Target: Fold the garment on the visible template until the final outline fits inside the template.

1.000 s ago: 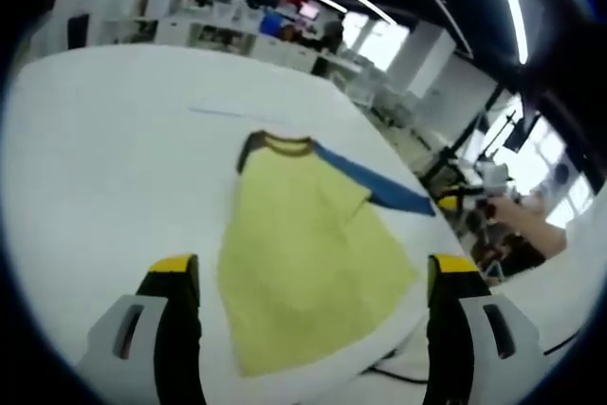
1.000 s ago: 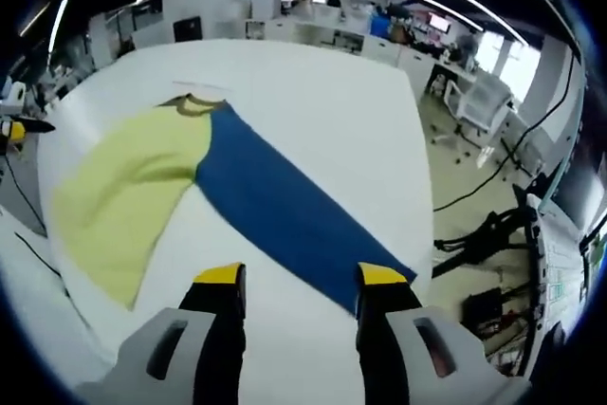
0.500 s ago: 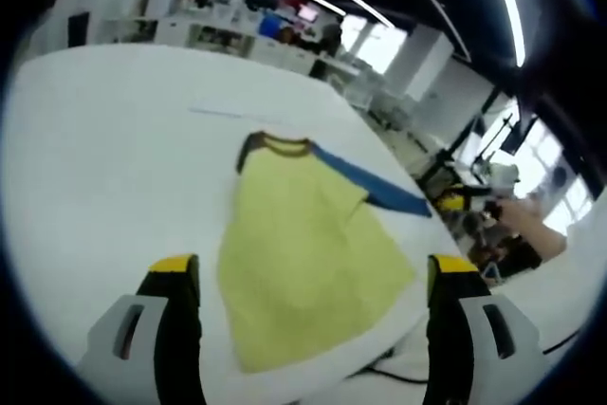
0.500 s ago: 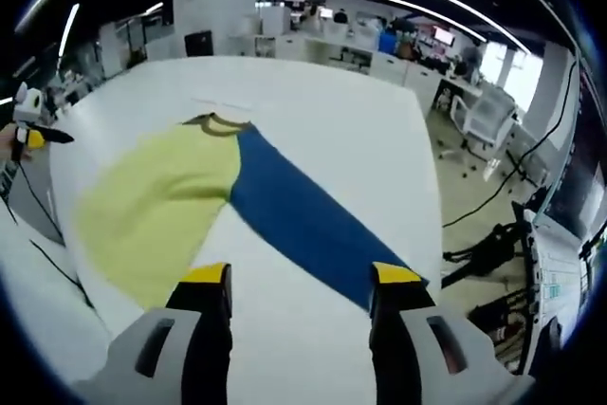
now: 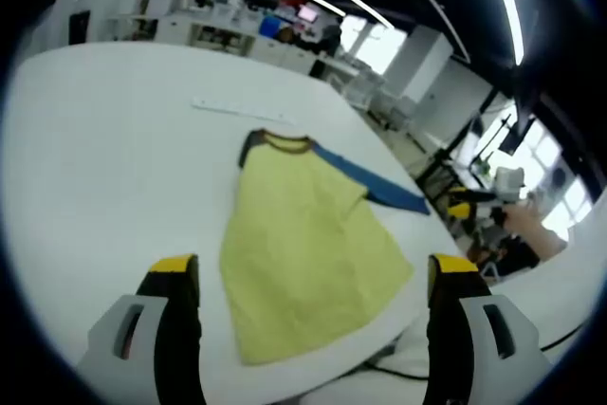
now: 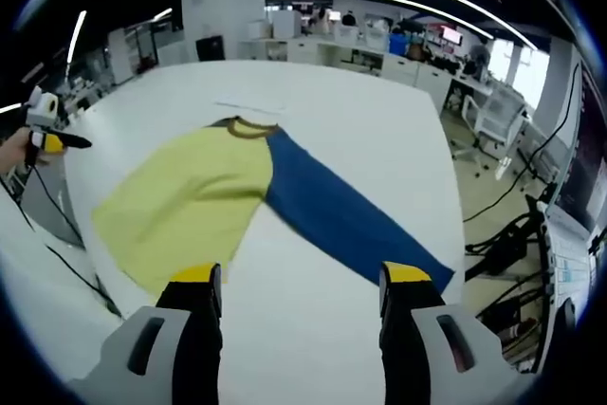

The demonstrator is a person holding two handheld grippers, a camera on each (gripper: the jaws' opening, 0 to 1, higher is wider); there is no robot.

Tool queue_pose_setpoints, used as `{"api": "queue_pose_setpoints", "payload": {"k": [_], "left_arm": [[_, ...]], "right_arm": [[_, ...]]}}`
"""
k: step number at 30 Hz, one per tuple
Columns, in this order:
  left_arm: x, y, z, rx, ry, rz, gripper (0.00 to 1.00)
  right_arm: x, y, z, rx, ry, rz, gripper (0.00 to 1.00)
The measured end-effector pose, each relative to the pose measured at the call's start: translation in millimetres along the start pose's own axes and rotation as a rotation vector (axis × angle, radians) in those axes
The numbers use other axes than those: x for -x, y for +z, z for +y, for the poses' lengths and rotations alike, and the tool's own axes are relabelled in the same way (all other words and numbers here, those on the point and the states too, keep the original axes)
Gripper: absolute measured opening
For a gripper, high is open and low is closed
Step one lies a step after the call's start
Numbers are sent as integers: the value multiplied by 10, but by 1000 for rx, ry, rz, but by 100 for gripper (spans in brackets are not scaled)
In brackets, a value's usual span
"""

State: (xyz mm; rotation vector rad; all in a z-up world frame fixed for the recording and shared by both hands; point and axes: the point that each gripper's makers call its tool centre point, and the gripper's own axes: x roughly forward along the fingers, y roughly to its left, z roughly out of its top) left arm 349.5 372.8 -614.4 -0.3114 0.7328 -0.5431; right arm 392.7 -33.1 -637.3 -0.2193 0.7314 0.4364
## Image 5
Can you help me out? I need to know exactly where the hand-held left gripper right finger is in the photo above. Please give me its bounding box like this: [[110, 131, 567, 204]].
[[425, 252, 554, 405]]

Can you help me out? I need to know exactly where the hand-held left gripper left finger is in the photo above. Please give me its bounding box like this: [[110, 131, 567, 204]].
[[75, 253, 208, 405]]

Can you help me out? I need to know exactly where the yellow blue grey garment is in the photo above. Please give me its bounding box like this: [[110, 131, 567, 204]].
[[218, 128, 432, 367]]

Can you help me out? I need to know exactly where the white template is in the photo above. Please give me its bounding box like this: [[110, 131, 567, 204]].
[[192, 96, 298, 125]]

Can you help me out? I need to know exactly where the person's right hand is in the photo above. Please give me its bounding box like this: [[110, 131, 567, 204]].
[[502, 199, 542, 240]]

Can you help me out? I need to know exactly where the black stand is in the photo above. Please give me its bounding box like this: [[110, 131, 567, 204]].
[[416, 86, 537, 202]]

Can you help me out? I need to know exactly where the white cabinet row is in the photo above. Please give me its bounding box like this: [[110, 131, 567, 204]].
[[108, 13, 361, 88]]

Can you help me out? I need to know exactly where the blue crate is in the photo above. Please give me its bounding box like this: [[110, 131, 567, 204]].
[[259, 15, 282, 39]]

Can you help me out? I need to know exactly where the black box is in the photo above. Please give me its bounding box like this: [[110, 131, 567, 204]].
[[68, 9, 91, 46]]

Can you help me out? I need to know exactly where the thin black cable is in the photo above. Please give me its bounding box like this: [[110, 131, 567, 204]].
[[540, 322, 587, 353], [362, 359, 431, 381]]

